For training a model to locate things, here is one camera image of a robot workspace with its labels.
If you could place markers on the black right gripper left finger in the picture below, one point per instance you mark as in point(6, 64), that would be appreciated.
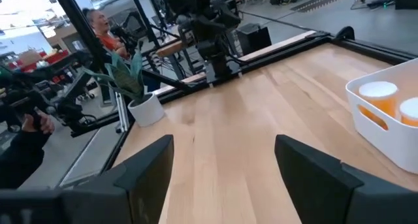
point(130, 191)

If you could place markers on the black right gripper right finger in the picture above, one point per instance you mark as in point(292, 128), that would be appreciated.
point(320, 191)

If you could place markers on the orange pill bottle white cap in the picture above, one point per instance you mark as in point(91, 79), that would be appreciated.
point(379, 96)
point(409, 111)

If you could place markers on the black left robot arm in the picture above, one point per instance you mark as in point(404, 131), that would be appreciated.
point(209, 25)

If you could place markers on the white plastic bin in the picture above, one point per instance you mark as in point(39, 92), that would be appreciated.
point(392, 145)

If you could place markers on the red storage bin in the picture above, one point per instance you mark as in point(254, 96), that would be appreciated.
point(55, 57)

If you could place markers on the white plant pot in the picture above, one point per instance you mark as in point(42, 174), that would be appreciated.
point(147, 111)

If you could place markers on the person's hand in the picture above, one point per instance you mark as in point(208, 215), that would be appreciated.
point(44, 124)

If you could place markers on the green artificial plant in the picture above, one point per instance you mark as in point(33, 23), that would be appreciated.
point(125, 77)

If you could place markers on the black teleoperation rig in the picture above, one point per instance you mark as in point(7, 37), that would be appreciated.
point(72, 87)

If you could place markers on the person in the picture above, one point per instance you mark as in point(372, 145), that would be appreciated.
point(104, 38)

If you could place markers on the black box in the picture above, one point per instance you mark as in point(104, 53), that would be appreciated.
point(254, 39)

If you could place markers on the grey ribbed floor mat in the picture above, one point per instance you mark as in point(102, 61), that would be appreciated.
point(323, 0)

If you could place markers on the silver metal bracket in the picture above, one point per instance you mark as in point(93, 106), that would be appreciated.
point(121, 113)

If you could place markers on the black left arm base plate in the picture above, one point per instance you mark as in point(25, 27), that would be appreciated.
point(225, 74)

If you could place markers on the black aluminium table frame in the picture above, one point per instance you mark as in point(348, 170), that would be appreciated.
point(375, 48)

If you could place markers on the black upright post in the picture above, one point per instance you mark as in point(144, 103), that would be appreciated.
point(76, 25)

